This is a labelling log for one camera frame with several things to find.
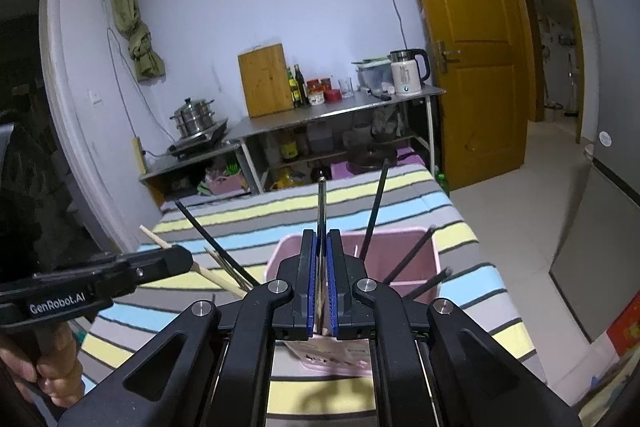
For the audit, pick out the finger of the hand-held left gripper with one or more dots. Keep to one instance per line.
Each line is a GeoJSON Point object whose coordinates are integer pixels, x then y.
{"type": "Point", "coordinates": [160, 264]}

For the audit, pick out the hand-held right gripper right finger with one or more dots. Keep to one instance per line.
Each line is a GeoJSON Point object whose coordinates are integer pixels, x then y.
{"type": "Point", "coordinates": [331, 292]}

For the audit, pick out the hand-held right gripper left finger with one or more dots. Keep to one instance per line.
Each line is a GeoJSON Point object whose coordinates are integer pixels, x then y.
{"type": "Point", "coordinates": [312, 292]}

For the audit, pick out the wooden chopstick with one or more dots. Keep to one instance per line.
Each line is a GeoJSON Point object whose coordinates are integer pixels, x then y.
{"type": "Point", "coordinates": [155, 237]}
{"type": "Point", "coordinates": [220, 263]}

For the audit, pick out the black chopstick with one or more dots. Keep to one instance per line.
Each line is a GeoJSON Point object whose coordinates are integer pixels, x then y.
{"type": "Point", "coordinates": [210, 237]}
{"type": "Point", "coordinates": [432, 281]}
{"type": "Point", "coordinates": [412, 252]}
{"type": "Point", "coordinates": [322, 217]}
{"type": "Point", "coordinates": [376, 207]}

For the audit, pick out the pink utensil holder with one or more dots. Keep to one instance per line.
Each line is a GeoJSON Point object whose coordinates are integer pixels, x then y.
{"type": "Point", "coordinates": [400, 244]}

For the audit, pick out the person's left hand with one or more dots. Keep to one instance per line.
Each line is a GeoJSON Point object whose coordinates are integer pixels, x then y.
{"type": "Point", "coordinates": [62, 367]}

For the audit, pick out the low metal shelf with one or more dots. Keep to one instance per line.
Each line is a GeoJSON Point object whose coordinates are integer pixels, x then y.
{"type": "Point", "coordinates": [165, 169]}

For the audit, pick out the pink plastic basket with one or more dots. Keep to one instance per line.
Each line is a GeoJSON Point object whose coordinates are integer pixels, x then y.
{"type": "Point", "coordinates": [225, 184]}

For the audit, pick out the yellow power strip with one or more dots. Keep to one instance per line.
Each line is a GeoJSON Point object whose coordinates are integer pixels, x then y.
{"type": "Point", "coordinates": [138, 157]}

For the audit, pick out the dark glass bottle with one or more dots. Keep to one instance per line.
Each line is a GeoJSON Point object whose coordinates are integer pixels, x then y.
{"type": "Point", "coordinates": [319, 172]}

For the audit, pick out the purple plastic board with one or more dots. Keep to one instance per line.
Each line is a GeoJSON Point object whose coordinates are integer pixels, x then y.
{"type": "Point", "coordinates": [340, 169]}

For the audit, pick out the induction cooker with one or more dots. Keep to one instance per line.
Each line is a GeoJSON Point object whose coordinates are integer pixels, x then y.
{"type": "Point", "coordinates": [197, 144]}

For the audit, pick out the striped tablecloth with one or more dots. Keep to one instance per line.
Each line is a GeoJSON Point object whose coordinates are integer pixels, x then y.
{"type": "Point", "coordinates": [425, 197]}

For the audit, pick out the black frying pan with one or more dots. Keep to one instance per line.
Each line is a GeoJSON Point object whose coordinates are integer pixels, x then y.
{"type": "Point", "coordinates": [370, 159]}

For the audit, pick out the yellow label bottle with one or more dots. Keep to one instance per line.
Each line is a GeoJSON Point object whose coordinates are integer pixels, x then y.
{"type": "Point", "coordinates": [288, 147]}

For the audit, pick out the steel steamer pot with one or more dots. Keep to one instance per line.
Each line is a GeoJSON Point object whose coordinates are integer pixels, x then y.
{"type": "Point", "coordinates": [192, 119]}

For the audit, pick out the green plastic bottle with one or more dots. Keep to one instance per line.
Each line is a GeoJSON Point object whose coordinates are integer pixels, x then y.
{"type": "Point", "coordinates": [442, 184]}

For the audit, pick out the metal kitchen table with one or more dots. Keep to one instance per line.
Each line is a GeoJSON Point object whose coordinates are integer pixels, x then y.
{"type": "Point", "coordinates": [325, 112]}

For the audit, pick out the red plastic container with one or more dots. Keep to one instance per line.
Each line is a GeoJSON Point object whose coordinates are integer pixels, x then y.
{"type": "Point", "coordinates": [333, 95]}

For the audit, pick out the green oil bottle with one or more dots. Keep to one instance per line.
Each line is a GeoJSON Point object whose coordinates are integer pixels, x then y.
{"type": "Point", "coordinates": [290, 92]}

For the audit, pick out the dark sauce bottle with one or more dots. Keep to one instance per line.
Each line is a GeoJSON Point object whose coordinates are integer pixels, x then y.
{"type": "Point", "coordinates": [300, 89]}

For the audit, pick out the clear glass cup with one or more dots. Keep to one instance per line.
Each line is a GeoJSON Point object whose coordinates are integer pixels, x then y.
{"type": "Point", "coordinates": [345, 89]}

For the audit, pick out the wooden cutting board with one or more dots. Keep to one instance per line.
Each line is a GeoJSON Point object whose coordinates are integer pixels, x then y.
{"type": "Point", "coordinates": [265, 82]}

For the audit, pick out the clear plastic storage box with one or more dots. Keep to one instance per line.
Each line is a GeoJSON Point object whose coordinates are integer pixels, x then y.
{"type": "Point", "coordinates": [375, 74]}

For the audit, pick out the white electric kettle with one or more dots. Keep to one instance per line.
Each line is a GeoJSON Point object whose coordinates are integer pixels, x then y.
{"type": "Point", "coordinates": [406, 74]}

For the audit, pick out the green curtain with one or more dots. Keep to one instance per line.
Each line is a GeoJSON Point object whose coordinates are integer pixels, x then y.
{"type": "Point", "coordinates": [127, 7]}

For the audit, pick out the grey refrigerator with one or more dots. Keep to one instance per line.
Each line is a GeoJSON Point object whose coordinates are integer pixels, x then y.
{"type": "Point", "coordinates": [610, 207]}

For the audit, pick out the red cardboard box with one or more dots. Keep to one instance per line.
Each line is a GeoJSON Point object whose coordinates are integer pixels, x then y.
{"type": "Point", "coordinates": [625, 324]}

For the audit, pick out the wooden door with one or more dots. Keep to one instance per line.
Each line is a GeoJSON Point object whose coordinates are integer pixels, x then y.
{"type": "Point", "coordinates": [470, 17]}

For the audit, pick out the round white fridge magnet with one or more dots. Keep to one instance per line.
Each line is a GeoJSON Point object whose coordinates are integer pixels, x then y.
{"type": "Point", "coordinates": [606, 139]}

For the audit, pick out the white wall switch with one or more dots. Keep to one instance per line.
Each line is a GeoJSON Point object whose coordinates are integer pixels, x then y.
{"type": "Point", "coordinates": [95, 97]}

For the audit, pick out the wooden door frame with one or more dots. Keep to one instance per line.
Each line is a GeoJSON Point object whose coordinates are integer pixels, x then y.
{"type": "Point", "coordinates": [580, 32]}

